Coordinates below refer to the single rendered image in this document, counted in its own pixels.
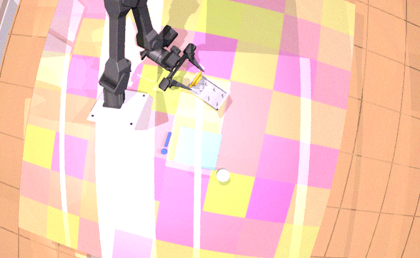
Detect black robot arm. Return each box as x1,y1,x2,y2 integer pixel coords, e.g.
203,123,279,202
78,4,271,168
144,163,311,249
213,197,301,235
98,0,181,109

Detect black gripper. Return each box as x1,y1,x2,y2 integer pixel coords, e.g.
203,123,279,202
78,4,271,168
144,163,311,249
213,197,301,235
156,43,205,92

